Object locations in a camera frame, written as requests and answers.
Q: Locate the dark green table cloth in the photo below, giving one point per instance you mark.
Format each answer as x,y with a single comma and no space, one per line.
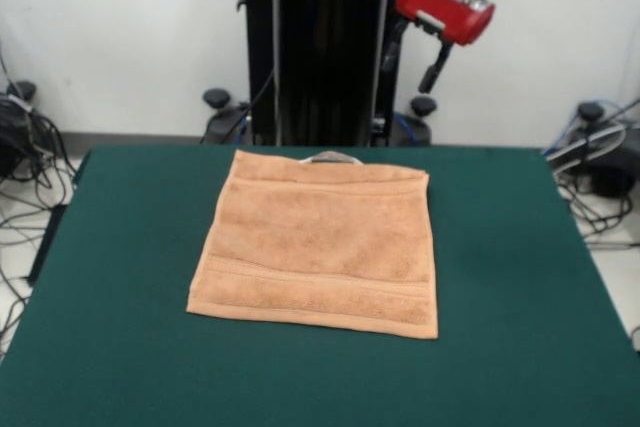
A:
100,297

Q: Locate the grey stand leg with knob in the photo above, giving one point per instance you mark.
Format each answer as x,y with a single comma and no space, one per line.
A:
10,152
607,174

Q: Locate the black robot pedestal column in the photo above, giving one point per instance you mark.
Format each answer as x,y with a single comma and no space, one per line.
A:
325,47

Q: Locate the tan terry towel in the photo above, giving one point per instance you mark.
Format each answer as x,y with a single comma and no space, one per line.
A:
320,247

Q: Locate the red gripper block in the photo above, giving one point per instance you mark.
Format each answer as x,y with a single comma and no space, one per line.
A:
445,12

